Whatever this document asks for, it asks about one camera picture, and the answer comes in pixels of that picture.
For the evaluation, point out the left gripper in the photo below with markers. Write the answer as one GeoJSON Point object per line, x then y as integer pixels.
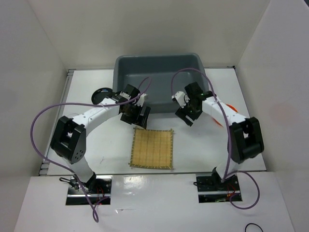
{"type": "Point", "coordinates": [142, 122]}

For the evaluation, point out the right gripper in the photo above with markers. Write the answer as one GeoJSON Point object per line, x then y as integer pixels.
{"type": "Point", "coordinates": [182, 112]}

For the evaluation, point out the woven bamboo mat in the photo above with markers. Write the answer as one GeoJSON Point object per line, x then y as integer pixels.
{"type": "Point", "coordinates": [152, 149]}

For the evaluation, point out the orange plate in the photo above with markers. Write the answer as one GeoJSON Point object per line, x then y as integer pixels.
{"type": "Point", "coordinates": [230, 106]}

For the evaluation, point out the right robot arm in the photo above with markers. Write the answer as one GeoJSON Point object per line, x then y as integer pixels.
{"type": "Point", "coordinates": [244, 137]}

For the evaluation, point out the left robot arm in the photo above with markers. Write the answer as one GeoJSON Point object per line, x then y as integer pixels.
{"type": "Point", "coordinates": [69, 137]}

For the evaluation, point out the grey plastic bin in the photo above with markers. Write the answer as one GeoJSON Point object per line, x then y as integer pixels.
{"type": "Point", "coordinates": [162, 69]}

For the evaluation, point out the black plate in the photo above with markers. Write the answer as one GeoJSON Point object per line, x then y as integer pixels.
{"type": "Point", "coordinates": [100, 94]}

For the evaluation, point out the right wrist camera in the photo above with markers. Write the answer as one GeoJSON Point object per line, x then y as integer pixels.
{"type": "Point", "coordinates": [180, 98]}

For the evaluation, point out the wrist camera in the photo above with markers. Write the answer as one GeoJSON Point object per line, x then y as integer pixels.
{"type": "Point", "coordinates": [141, 100]}
{"type": "Point", "coordinates": [180, 98]}

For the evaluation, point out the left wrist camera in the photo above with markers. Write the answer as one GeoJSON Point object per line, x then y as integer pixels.
{"type": "Point", "coordinates": [141, 100]}

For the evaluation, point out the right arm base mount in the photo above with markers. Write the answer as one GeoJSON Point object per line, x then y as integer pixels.
{"type": "Point", "coordinates": [210, 192]}

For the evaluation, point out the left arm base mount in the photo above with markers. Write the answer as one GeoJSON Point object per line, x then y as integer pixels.
{"type": "Point", "coordinates": [100, 193]}

